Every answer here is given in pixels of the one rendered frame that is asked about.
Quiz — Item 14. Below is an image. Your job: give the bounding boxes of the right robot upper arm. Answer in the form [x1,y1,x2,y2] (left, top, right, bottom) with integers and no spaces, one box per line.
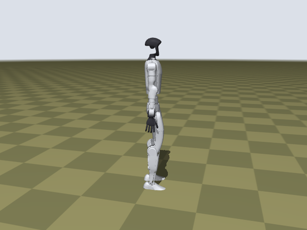
[146,62,158,93]

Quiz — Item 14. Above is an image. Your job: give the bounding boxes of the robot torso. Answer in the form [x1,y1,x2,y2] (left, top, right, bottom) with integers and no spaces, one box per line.
[144,58,162,114]

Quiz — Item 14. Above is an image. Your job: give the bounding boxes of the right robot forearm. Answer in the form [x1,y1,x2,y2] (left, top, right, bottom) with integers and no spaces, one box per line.
[148,86,157,116]

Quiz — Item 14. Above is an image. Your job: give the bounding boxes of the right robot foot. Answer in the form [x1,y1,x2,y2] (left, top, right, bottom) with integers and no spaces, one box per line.
[143,182,165,190]

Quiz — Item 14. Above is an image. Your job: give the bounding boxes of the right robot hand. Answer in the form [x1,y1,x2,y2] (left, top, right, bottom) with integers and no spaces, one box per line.
[145,111,158,133]

